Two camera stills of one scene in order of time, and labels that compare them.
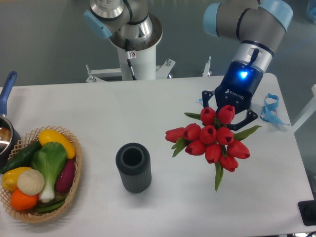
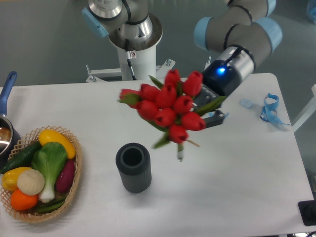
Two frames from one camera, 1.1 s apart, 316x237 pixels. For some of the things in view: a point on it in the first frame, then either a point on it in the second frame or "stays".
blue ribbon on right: x=269 y=113 stays
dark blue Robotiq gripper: x=236 y=88 -> x=219 y=80
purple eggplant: x=65 y=180 stays
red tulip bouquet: x=214 y=138 -> x=173 y=105
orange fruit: x=20 y=201 stays
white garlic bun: x=30 y=182 stays
